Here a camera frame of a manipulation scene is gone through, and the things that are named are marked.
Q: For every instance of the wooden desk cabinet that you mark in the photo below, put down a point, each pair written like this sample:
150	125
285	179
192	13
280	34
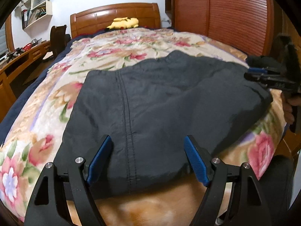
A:
13	69

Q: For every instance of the wooden headboard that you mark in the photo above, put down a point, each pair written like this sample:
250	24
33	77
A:
96	19

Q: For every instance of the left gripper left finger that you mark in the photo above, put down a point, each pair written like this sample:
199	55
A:
48	204

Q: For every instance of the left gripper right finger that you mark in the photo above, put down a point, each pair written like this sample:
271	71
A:
233	194

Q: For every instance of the yellow plush toy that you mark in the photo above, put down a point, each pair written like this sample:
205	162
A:
123	23

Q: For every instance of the wooden louvred wardrobe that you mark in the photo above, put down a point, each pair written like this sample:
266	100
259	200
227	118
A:
247	25

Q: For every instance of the red basket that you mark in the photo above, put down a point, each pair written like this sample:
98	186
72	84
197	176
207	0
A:
27	47

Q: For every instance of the black jacket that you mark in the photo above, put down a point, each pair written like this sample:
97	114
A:
148	109

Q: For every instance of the dark wooden chair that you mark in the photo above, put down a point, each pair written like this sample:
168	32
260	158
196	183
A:
58	39

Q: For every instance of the dark folded garment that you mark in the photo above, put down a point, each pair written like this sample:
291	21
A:
263	62

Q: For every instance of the white wall shelf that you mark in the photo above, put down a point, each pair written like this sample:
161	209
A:
33	11

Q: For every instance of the navy bed sheet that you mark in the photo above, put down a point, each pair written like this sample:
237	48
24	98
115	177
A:
16	108

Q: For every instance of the floral fleece blanket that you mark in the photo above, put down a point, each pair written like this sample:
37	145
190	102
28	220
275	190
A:
33	136

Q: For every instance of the person's right hand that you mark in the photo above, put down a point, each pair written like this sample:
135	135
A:
288	103

